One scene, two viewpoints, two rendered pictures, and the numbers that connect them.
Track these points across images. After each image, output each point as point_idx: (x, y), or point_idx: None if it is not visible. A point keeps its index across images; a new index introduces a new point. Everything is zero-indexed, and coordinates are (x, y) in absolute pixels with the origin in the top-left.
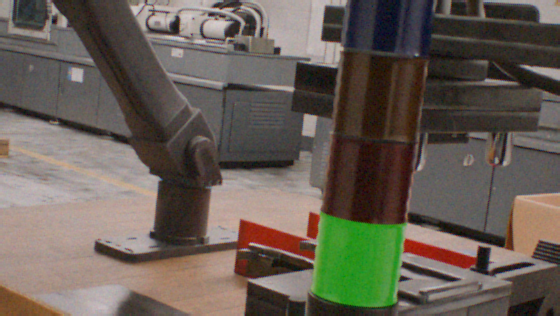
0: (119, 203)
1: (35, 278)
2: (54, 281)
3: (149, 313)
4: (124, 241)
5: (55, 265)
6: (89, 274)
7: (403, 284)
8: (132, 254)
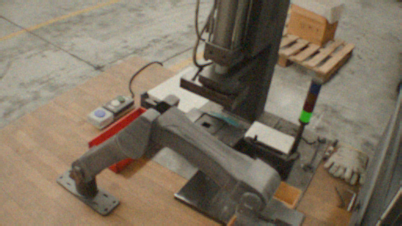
0: (9, 220)
1: (158, 224)
2: (158, 218)
3: (199, 182)
4: (101, 205)
5: (137, 222)
6: (144, 211)
7: (212, 123)
8: (119, 200)
